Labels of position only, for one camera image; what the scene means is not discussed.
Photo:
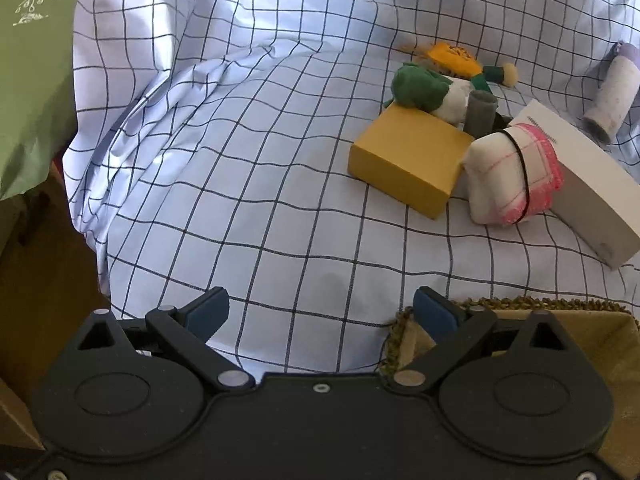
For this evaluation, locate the grey sock roll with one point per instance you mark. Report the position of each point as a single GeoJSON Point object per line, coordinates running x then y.
{"type": "Point", "coordinates": [480, 112]}

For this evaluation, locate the white checked bed sheet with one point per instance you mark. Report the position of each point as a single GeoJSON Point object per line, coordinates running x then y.
{"type": "Point", "coordinates": [250, 185]}

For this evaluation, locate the yellow box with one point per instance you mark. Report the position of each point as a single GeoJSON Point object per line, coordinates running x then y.
{"type": "Point", "coordinates": [405, 155]}

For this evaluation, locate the white and purple cloth roll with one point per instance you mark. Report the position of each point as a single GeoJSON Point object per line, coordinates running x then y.
{"type": "Point", "coordinates": [612, 95]}

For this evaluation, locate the white box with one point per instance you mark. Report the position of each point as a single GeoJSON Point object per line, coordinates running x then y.
{"type": "Point", "coordinates": [590, 185]}

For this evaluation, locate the green printed cloth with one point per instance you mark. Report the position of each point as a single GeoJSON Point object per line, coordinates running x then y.
{"type": "Point", "coordinates": [35, 85]}

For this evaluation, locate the brown wooden furniture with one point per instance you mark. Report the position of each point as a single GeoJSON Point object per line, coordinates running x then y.
{"type": "Point", "coordinates": [45, 285]}

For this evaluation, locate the yellow knitted doll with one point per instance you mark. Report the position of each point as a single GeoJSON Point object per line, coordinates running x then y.
{"type": "Point", "coordinates": [452, 57]}

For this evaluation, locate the white and pink towel roll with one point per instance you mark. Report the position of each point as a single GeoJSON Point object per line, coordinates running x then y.
{"type": "Point", "coordinates": [495, 175]}

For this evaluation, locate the tan woven basket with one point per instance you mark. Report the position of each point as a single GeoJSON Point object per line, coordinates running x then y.
{"type": "Point", "coordinates": [600, 340]}

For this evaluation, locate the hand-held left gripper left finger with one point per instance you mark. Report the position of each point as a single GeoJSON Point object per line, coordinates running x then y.
{"type": "Point", "coordinates": [207, 312]}

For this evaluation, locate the green and white soft toy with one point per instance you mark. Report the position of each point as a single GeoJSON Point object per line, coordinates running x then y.
{"type": "Point", "coordinates": [417, 87]}

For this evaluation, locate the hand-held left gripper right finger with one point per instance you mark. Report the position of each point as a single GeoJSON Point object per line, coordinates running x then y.
{"type": "Point", "coordinates": [436, 314]}

